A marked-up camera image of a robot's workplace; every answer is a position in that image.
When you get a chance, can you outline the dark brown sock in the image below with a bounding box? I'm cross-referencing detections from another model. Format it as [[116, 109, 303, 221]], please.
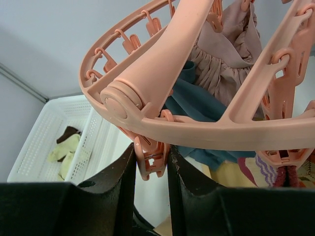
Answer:
[[56, 126, 82, 144]]

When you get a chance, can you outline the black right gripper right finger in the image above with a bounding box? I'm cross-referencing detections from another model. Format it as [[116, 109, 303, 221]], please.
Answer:
[[167, 146, 315, 236]]

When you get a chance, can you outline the pink ruffled cloth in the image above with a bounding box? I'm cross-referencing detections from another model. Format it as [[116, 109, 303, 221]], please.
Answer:
[[189, 0, 262, 105]]

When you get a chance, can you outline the beige purple striped sock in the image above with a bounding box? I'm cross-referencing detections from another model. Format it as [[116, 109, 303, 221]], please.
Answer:
[[237, 153, 302, 189]]

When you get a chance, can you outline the pale yellow sock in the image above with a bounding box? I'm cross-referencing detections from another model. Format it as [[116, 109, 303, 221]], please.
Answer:
[[57, 152, 75, 181], [47, 134, 81, 162]]

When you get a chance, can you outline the teal blue cloth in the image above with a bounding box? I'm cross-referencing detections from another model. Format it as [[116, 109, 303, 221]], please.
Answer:
[[163, 60, 256, 170]]

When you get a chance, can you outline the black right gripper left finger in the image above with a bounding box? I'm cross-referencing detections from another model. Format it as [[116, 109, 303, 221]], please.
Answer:
[[0, 145, 136, 236]]

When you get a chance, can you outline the white perforated plastic basket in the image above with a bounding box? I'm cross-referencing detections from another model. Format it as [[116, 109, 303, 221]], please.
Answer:
[[7, 95, 123, 184]]

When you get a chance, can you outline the argyle patterned sock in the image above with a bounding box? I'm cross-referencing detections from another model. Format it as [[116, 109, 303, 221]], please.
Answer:
[[297, 161, 315, 189]]

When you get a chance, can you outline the pink round clip hanger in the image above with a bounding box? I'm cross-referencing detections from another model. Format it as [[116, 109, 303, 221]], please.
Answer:
[[79, 0, 315, 180]]

